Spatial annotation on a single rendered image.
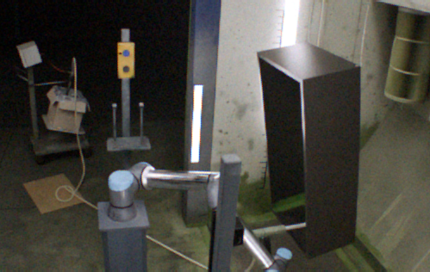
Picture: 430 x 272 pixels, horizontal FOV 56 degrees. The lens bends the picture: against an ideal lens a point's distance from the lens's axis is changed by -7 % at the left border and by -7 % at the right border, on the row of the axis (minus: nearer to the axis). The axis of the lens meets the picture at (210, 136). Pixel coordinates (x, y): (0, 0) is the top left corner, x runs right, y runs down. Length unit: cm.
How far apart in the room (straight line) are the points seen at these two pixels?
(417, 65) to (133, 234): 236
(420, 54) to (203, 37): 161
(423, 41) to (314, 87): 140
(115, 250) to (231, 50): 161
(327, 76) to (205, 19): 117
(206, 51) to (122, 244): 145
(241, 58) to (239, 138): 65
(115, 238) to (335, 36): 223
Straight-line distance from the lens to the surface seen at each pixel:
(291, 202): 326
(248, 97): 331
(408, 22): 338
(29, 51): 465
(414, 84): 345
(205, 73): 315
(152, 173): 266
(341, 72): 225
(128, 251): 276
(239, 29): 315
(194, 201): 358
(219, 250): 136
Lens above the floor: 217
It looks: 23 degrees down
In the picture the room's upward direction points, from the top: 4 degrees clockwise
